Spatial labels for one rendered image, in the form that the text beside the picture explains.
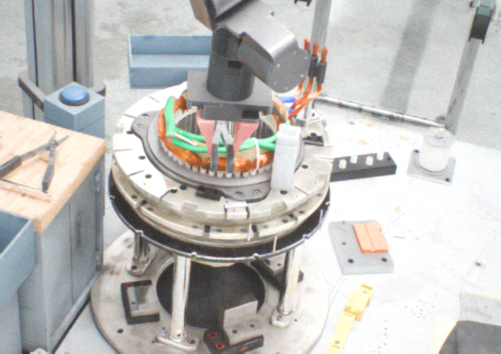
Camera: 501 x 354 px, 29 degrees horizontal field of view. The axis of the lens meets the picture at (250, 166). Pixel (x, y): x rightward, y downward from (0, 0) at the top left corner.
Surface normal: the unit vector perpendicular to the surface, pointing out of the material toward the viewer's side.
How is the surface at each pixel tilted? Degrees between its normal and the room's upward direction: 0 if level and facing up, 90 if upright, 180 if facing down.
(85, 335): 0
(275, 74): 91
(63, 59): 90
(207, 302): 0
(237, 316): 90
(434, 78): 0
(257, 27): 22
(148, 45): 90
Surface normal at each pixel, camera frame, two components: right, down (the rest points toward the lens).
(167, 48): 0.14, 0.61
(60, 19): 0.60, 0.53
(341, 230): 0.09, -0.79
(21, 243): 0.95, 0.26
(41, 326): -0.31, 0.55
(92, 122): 0.80, 0.42
